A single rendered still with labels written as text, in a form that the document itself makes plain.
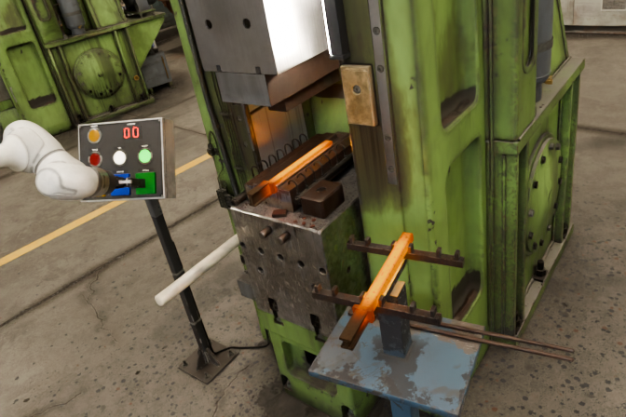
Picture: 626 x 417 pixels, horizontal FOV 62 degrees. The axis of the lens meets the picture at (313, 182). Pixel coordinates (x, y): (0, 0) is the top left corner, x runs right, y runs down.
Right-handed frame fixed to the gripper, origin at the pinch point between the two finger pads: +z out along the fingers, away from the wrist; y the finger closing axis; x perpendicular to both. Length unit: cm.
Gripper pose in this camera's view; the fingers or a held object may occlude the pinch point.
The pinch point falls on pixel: (137, 182)
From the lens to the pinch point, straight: 185.8
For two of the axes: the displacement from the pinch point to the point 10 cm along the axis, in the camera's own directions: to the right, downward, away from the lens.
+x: -0.4, -10.0, 0.3
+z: 2.5, 0.2, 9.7
